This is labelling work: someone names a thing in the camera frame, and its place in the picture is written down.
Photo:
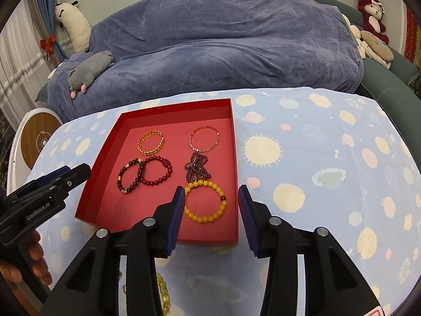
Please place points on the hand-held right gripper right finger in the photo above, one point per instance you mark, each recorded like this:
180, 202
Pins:
248, 220

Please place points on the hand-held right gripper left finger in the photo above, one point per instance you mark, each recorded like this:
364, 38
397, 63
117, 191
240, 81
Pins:
176, 217

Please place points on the blue curtain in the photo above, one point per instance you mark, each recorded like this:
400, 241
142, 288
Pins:
49, 13

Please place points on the cream plush toy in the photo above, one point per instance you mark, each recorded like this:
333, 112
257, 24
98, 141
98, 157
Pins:
357, 39

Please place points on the large gold bangle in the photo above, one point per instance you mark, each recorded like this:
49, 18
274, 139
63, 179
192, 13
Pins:
142, 151

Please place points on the red cardboard box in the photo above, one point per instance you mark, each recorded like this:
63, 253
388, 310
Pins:
108, 184

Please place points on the white device with wooden disc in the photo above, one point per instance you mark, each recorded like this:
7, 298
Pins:
36, 138

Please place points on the green sofa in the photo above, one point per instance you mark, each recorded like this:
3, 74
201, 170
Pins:
388, 82

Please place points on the beige round plush toy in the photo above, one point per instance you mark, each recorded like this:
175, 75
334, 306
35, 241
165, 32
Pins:
378, 51

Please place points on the red wall hanging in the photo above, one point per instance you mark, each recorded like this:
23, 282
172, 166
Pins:
412, 36

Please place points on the white sheer curtain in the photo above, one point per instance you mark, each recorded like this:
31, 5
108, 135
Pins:
19, 72

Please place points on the blue-grey velvet blanket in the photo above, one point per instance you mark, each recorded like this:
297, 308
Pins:
213, 39

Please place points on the person's left hand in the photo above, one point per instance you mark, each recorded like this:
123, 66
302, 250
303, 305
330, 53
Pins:
36, 253

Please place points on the red monkey plush toy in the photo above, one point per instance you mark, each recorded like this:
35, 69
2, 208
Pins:
371, 23

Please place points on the white long plush toy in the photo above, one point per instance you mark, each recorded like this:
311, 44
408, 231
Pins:
79, 26

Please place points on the grey plush toy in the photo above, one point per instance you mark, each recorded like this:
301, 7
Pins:
92, 69

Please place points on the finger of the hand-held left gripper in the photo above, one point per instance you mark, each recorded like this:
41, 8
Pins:
49, 177
75, 176

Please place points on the thin rose gold bangle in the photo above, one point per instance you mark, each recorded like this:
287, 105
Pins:
191, 141

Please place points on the red ribbon bow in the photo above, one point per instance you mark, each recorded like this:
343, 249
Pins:
48, 47

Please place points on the light blue planet-print cloth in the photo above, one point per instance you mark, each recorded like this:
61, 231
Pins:
312, 171

